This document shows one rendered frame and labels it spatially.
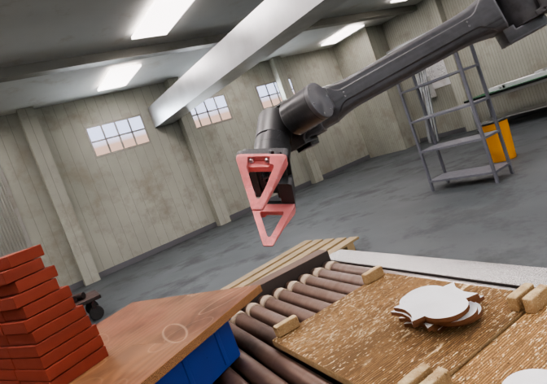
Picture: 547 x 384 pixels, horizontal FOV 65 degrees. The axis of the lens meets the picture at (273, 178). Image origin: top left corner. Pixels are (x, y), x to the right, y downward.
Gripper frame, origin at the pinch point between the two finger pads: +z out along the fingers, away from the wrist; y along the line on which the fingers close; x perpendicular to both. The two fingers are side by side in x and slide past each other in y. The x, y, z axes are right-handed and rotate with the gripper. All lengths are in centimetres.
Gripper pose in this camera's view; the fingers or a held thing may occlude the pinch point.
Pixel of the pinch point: (263, 224)
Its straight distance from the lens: 58.5
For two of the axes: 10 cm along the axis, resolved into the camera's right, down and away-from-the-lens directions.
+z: -0.9, 8.1, -5.8
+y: 1.3, 5.9, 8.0
